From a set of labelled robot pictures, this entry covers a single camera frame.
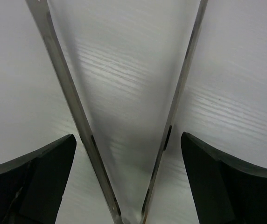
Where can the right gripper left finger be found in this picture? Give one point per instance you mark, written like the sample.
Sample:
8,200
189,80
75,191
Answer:
32,185

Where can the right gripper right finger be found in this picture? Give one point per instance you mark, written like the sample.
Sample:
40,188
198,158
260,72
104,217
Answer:
225,189

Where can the metal tongs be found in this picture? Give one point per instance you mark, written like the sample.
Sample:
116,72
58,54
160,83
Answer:
41,14

